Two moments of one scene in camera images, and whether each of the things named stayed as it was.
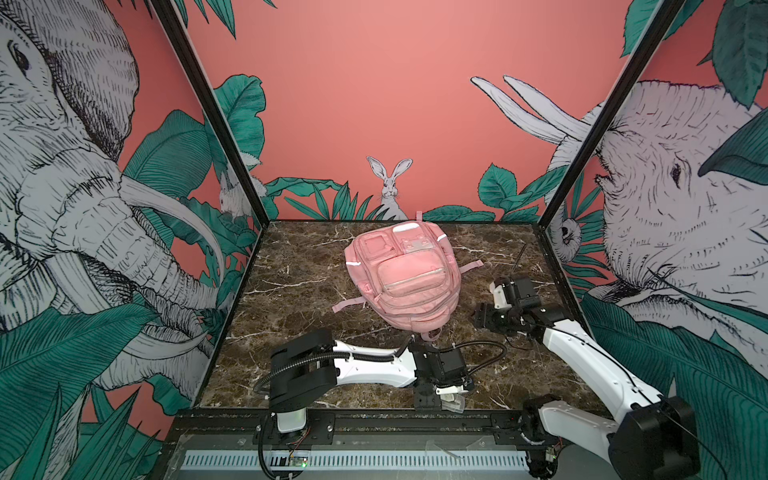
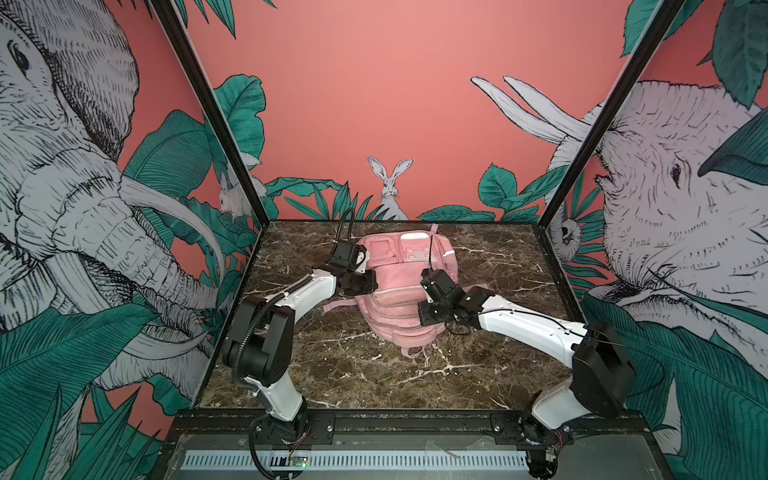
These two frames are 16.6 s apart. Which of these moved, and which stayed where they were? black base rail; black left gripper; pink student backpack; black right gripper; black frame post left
Moved: pink student backpack; black right gripper; black left gripper
Stayed: black base rail; black frame post left
